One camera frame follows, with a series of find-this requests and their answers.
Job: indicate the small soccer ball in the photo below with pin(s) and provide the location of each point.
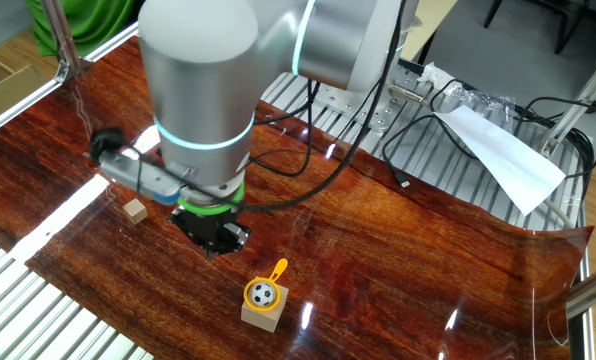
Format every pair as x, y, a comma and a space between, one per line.
263, 294

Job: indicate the clear plastic bag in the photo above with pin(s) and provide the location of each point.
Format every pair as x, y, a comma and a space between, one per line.
483, 102

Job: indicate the large wooden block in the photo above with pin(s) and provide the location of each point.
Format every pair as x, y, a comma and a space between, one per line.
265, 320

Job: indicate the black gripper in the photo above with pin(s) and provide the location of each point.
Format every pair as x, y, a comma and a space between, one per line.
205, 227

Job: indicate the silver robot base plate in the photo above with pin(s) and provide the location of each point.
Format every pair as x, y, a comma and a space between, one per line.
373, 117

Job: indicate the brown cardboard box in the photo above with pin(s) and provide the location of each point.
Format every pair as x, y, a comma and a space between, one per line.
8, 95

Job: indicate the crumpled white tissue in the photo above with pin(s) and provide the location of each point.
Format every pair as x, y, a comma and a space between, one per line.
435, 75

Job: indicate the glossy wood-grain mat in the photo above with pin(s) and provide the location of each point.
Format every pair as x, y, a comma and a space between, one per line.
378, 250

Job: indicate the white paper sheet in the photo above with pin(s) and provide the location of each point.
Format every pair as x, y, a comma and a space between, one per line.
508, 160

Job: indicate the small wooden cube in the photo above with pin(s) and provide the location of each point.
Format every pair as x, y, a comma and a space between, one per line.
135, 212

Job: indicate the green cloth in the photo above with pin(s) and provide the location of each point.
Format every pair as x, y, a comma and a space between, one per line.
88, 25

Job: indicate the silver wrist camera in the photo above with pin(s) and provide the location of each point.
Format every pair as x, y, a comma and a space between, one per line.
138, 172

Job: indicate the aluminium frame post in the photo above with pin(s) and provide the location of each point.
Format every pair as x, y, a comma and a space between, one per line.
593, 290
578, 105
60, 35

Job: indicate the black chair legs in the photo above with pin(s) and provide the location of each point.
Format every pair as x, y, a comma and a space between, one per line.
572, 27

